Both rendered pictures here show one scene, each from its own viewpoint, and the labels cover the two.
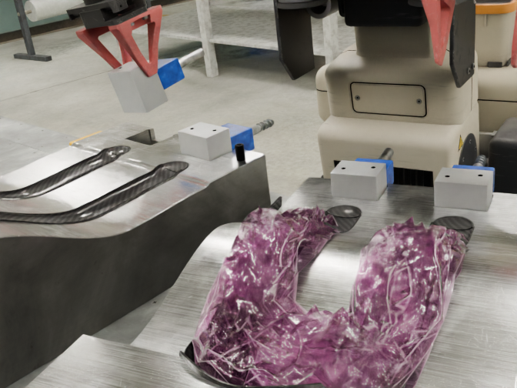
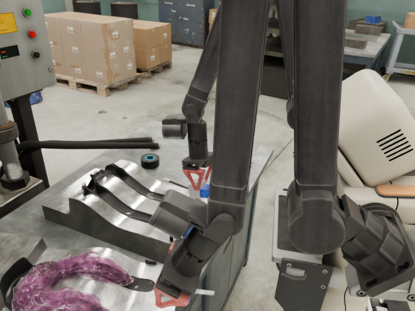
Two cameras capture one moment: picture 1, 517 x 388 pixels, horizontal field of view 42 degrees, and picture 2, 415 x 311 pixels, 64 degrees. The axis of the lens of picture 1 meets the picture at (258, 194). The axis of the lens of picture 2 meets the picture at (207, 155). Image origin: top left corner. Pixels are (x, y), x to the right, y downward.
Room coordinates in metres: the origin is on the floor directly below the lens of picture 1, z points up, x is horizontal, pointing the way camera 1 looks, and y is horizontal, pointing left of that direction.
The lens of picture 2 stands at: (0.50, -0.65, 1.55)
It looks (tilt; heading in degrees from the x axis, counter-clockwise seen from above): 29 degrees down; 66
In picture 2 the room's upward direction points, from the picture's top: 3 degrees clockwise
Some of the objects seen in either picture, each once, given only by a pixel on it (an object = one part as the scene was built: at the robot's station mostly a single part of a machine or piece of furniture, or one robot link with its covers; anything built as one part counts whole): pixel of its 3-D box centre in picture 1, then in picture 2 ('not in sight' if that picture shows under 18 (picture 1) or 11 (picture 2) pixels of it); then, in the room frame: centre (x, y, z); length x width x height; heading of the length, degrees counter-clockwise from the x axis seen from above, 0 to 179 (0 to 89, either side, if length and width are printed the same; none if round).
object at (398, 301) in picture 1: (333, 269); (70, 283); (0.43, -0.05, 0.90); 0.26 x 0.18 x 0.08; 151
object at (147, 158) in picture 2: not in sight; (150, 161); (0.77, 0.58, 0.82); 0.08 x 0.08 x 0.04
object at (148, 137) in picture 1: (154, 149); not in sight; (0.81, 0.13, 0.87); 0.05 x 0.05 x 0.04; 44
